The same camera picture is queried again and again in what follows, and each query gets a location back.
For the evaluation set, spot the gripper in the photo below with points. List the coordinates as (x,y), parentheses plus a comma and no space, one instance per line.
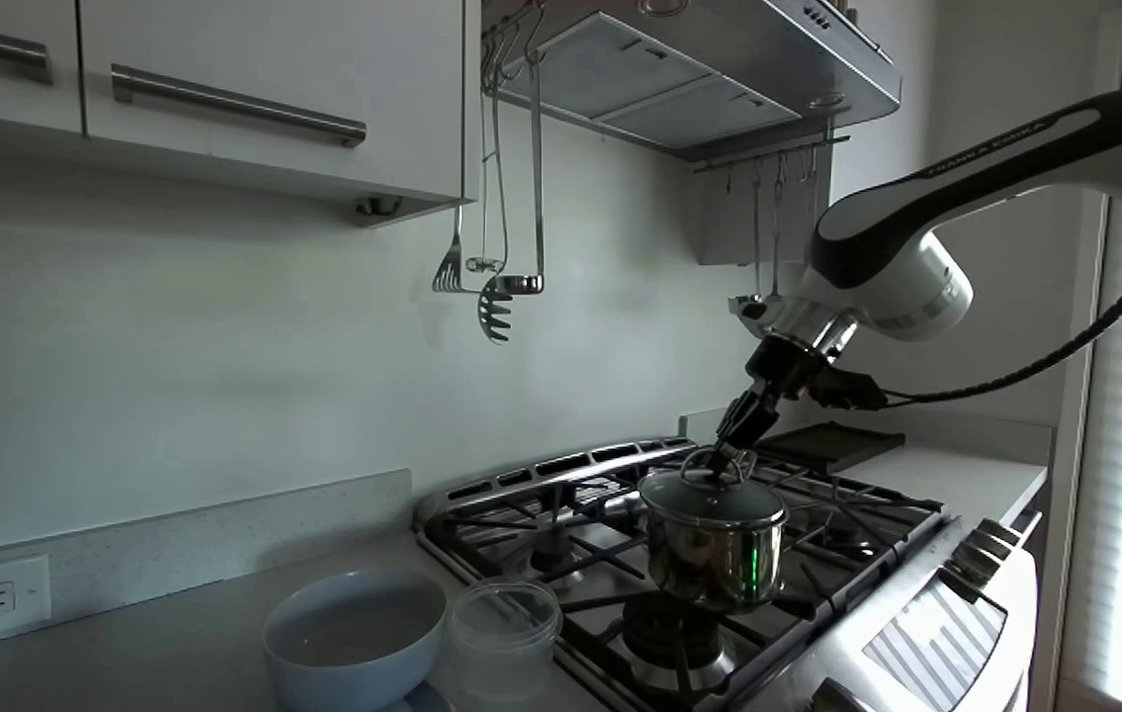
(780,371)

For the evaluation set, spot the glass pot lid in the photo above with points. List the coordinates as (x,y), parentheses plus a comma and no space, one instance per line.
(714,496)

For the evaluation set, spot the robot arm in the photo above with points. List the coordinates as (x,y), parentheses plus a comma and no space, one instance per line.
(926,203)

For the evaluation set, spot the stainless steel pot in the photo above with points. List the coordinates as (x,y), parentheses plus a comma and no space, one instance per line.
(714,564)

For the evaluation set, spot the black griddle tray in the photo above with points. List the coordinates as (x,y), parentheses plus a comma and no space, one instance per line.
(829,445)

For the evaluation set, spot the metal spoon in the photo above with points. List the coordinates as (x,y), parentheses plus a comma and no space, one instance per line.
(776,237)

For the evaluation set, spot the stove burner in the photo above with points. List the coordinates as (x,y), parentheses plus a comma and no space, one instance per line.
(847,539)
(674,638)
(553,554)

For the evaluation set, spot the gas stove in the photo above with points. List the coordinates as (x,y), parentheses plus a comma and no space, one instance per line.
(719,633)

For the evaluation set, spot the stove knob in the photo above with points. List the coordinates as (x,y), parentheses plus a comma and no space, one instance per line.
(997,534)
(974,562)

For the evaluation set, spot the black pasta server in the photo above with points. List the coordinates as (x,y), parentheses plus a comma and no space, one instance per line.
(495,311)

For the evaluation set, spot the metal measuring ladle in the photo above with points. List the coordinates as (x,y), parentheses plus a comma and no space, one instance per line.
(536,198)

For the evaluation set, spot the oven door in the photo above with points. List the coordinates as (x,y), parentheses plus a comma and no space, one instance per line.
(936,633)

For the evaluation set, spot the steel range hood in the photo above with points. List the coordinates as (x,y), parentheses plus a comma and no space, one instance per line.
(699,69)

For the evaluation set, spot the metal potato masher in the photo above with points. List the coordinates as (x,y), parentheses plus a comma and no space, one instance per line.
(486,264)

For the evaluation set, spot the metal slotted turner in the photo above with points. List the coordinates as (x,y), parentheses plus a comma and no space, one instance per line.
(449,272)

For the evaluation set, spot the clear plastic container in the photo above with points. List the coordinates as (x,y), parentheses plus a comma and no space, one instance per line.
(504,638)

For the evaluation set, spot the light blue bowl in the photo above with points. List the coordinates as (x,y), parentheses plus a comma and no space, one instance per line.
(353,643)

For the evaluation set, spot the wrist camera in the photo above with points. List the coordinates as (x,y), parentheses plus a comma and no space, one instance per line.
(845,389)

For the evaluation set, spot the metal utensil rail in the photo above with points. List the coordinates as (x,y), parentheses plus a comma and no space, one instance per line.
(768,153)

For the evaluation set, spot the white wall cabinet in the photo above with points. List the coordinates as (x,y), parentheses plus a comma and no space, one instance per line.
(224,59)

